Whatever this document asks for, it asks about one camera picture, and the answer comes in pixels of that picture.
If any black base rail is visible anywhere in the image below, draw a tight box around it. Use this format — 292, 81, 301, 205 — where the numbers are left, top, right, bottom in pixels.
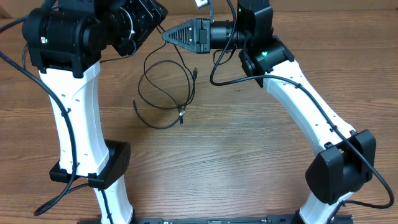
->
136, 215, 294, 224

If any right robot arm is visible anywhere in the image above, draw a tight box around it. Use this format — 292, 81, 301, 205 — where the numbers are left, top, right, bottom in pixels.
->
162, 1, 376, 223

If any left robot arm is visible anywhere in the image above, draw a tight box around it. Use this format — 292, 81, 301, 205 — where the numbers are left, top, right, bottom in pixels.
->
22, 0, 168, 223

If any black usb cable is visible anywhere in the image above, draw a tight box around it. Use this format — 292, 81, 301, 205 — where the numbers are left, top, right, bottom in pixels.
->
99, 24, 195, 126
132, 59, 199, 130

